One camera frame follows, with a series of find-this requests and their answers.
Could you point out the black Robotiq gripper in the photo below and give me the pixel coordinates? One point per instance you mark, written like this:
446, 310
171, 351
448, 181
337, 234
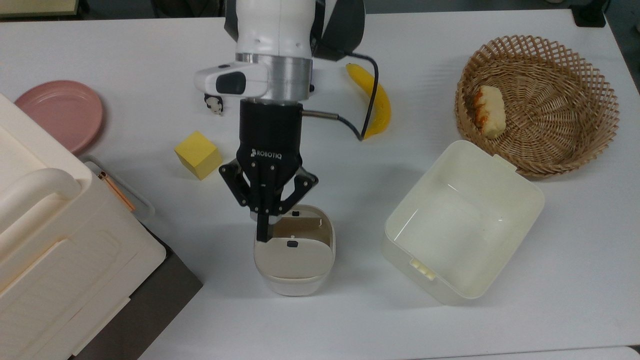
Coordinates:
270, 135

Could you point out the white dustbin lid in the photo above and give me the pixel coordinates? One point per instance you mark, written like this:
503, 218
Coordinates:
295, 261

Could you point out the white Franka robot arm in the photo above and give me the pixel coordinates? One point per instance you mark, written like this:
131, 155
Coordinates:
272, 30

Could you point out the small white dustbin body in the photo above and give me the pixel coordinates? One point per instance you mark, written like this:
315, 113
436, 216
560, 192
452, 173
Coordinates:
295, 288

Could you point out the yellow foam cube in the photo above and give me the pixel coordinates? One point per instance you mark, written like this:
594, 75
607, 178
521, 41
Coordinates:
197, 156

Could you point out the small panda figure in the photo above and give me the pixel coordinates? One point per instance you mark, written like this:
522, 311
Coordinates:
215, 105

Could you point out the clear plastic tray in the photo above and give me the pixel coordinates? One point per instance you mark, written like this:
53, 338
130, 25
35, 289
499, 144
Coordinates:
142, 207

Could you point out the yellow banana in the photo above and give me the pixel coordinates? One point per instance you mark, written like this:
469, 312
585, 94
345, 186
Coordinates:
382, 107

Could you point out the orange pen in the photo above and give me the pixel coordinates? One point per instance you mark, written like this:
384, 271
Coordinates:
117, 192

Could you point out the dark grey mat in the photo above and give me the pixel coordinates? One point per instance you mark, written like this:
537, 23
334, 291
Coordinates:
150, 305

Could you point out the cream plastic open container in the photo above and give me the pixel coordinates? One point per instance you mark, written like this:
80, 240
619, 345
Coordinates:
450, 230

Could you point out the pink plate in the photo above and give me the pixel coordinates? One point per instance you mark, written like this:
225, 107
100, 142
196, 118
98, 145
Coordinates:
60, 114

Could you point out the toasted bread piece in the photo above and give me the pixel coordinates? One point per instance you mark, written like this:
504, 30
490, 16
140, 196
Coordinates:
489, 112

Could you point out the beige furniture edge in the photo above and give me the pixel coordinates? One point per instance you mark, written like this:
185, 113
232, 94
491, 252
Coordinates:
35, 7

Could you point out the woven wicker basket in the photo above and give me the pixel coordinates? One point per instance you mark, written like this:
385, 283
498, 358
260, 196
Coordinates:
560, 100

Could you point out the black table clamp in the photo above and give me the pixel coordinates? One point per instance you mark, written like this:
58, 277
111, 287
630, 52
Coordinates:
590, 12

